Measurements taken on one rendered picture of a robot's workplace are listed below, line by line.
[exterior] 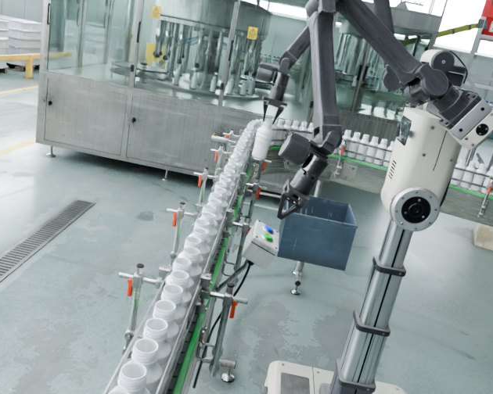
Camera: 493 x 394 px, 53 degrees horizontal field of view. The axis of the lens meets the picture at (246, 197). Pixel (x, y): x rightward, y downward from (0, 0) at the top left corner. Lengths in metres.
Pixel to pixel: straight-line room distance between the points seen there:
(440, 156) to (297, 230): 0.75
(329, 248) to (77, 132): 3.76
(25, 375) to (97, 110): 3.32
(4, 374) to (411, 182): 1.93
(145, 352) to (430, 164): 1.17
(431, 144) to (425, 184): 0.14
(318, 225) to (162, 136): 3.25
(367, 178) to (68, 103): 3.30
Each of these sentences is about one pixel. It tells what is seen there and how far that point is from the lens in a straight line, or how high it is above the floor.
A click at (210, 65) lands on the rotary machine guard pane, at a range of 5.02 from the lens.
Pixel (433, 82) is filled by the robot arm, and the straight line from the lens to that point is 1.49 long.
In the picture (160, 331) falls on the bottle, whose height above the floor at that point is 1.16.
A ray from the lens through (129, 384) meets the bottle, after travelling 0.74.
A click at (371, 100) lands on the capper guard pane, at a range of 6.98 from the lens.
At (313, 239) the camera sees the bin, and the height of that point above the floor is 0.85.
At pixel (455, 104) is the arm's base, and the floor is 1.56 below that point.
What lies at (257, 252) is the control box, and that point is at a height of 1.08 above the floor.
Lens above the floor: 1.63
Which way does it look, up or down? 18 degrees down
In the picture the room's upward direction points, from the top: 11 degrees clockwise
